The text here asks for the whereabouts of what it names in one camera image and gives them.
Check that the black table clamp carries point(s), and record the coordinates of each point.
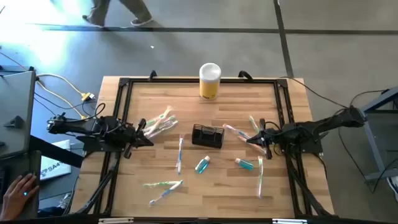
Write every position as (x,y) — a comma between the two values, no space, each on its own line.
(245,74)
(152,74)

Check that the black wedge stand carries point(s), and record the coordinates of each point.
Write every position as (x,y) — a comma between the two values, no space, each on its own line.
(16,123)

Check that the blue mouthwash bottle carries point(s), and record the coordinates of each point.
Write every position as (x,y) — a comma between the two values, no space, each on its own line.
(202,165)
(245,164)

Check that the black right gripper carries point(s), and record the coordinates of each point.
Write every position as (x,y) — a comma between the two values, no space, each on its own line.
(280,135)

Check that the grey desk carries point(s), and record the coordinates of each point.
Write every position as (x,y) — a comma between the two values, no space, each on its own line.
(17,93)

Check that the silver bracket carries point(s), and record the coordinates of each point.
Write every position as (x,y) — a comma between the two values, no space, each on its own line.
(115,220)
(289,221)

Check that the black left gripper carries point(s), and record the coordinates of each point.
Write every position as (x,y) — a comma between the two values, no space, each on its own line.
(129,137)

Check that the person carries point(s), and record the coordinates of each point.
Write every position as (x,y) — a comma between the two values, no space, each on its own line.
(99,9)

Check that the white printed box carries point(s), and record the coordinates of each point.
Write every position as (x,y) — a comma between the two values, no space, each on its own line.
(56,165)

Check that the grey metal stand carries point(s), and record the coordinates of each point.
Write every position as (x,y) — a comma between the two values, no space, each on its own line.
(371,140)

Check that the black diagonal bar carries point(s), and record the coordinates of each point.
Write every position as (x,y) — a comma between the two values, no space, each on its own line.
(56,152)

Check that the person's hand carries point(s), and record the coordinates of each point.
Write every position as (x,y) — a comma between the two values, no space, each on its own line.
(15,196)

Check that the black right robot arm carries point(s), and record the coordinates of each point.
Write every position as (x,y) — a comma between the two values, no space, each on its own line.
(329,123)

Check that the dark desk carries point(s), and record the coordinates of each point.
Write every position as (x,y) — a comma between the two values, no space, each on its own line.
(35,161)

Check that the person's shoe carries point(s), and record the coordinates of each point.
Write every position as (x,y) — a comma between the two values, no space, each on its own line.
(64,201)
(393,186)

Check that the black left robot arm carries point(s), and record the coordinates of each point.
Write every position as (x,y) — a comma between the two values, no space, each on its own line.
(77,126)

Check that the black aluminium table frame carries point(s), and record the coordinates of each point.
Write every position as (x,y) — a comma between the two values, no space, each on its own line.
(171,80)

